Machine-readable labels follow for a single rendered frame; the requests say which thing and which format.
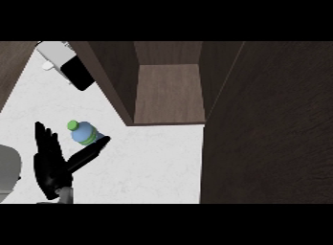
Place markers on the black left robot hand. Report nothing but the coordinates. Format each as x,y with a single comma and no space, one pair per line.
51,169

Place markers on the blue water bottle green cap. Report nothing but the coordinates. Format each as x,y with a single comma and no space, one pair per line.
84,133

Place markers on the brown wooden cabinet door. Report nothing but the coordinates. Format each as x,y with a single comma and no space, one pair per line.
1,73

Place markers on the open brown wooden cabinet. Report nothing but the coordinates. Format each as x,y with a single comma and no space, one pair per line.
168,95

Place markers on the large dark brown cabinet door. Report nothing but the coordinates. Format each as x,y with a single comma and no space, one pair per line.
277,127

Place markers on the white and black appliance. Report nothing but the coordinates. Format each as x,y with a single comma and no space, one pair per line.
64,62

